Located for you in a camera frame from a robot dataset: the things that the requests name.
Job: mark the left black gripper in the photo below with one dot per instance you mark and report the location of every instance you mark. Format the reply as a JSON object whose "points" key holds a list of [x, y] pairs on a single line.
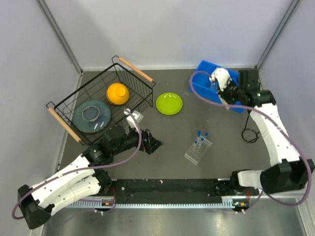
{"points": [[151, 144]]}

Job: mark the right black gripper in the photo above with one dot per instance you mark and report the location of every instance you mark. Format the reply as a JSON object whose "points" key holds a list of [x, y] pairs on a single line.
{"points": [[223, 94]]}

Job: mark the clear glass bottle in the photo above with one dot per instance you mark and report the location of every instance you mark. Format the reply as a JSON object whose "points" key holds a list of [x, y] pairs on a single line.
{"points": [[214, 86]]}

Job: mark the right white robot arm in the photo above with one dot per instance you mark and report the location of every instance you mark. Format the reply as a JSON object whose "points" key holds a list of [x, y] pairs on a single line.
{"points": [[287, 172]]}

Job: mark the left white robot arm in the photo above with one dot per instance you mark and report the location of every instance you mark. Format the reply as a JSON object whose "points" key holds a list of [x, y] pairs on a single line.
{"points": [[83, 177]]}

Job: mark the blue plastic bin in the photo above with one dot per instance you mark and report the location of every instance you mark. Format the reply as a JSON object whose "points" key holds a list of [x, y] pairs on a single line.
{"points": [[201, 82]]}

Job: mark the clear test tube rack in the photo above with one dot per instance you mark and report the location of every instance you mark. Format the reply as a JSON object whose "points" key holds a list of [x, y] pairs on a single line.
{"points": [[196, 153]]}

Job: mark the green plastic plate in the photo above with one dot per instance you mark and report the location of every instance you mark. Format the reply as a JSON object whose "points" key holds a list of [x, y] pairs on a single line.
{"points": [[169, 103]]}

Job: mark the orange ribbed bowl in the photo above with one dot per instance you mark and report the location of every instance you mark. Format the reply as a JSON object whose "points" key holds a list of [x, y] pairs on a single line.
{"points": [[117, 94]]}

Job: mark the blue ceramic plate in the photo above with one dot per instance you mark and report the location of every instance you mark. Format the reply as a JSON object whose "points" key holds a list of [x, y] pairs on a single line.
{"points": [[91, 116]]}

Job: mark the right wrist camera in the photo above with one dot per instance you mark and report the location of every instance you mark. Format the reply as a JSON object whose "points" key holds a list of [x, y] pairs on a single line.
{"points": [[222, 76]]}

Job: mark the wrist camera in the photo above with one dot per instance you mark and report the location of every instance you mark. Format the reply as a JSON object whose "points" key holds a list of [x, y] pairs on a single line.
{"points": [[222, 76], [133, 118]]}

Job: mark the black wire stand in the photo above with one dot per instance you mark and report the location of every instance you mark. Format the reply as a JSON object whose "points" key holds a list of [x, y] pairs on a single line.
{"points": [[249, 135]]}

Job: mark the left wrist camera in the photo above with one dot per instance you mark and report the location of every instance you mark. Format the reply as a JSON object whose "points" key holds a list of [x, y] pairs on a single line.
{"points": [[133, 118]]}

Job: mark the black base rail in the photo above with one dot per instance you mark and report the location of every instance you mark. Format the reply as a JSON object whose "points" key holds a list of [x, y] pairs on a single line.
{"points": [[167, 193]]}

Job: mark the black wire basket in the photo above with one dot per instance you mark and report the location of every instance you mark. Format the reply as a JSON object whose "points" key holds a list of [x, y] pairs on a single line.
{"points": [[140, 87]]}

